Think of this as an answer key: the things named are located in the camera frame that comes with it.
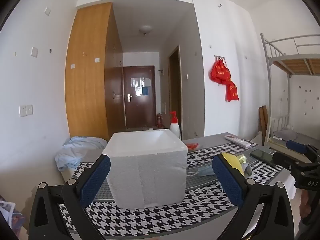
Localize brown entry door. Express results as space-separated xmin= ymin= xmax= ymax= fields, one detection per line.
xmin=122 ymin=65 xmax=157 ymax=129

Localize white foam box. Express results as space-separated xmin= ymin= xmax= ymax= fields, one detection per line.
xmin=102 ymin=129 xmax=188 ymax=209

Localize wooden wardrobe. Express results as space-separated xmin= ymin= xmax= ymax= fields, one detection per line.
xmin=65 ymin=2 xmax=127 ymax=140

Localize red plastic bag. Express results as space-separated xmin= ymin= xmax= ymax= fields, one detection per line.
xmin=210 ymin=59 xmax=231 ymax=85
xmin=225 ymin=80 xmax=240 ymax=102

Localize yellow sponge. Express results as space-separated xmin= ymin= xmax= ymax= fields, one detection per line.
xmin=221 ymin=152 xmax=245 ymax=175

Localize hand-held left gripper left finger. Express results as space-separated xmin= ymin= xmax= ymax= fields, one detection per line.
xmin=28 ymin=154 xmax=112 ymax=240

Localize grey fabric item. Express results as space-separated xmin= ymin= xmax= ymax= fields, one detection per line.
xmin=241 ymin=161 xmax=254 ymax=177

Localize grey metal bunk bed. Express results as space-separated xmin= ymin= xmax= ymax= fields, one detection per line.
xmin=260 ymin=33 xmax=320 ymax=153

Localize thin white cord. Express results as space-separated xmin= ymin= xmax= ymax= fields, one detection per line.
xmin=186 ymin=171 xmax=227 ymax=202

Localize houndstooth tablecloth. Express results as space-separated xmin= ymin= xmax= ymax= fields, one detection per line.
xmin=56 ymin=132 xmax=292 ymax=240

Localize wooden door frame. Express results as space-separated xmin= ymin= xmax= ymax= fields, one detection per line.
xmin=168 ymin=45 xmax=182 ymax=140

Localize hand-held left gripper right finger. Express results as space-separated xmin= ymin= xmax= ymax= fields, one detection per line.
xmin=212 ymin=154 xmax=295 ymax=240

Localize person's right hand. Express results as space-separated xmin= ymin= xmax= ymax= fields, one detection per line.
xmin=300 ymin=189 xmax=313 ymax=218

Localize light blue cloth pile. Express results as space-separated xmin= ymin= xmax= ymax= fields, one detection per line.
xmin=55 ymin=136 xmax=108 ymax=172

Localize black smartphone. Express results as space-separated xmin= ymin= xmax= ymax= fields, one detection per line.
xmin=250 ymin=149 xmax=278 ymax=167

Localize grey pillow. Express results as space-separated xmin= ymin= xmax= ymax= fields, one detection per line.
xmin=274 ymin=127 xmax=298 ymax=140

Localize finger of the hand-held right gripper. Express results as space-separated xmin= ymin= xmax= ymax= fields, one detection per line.
xmin=286 ymin=140 xmax=320 ymax=157
xmin=272 ymin=152 xmax=307 ymax=171

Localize white remote control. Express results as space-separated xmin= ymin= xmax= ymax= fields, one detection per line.
xmin=224 ymin=134 xmax=252 ymax=147

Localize brown wooden boards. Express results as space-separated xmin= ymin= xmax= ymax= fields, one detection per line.
xmin=259 ymin=106 xmax=269 ymax=140

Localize colourful printed box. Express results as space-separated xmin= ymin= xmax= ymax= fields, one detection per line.
xmin=0 ymin=197 xmax=25 ymax=233

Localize white red pump bottle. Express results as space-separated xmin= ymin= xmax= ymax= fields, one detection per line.
xmin=169 ymin=111 xmax=180 ymax=140

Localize blue face mask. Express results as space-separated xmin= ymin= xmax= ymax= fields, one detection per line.
xmin=189 ymin=166 xmax=216 ymax=178

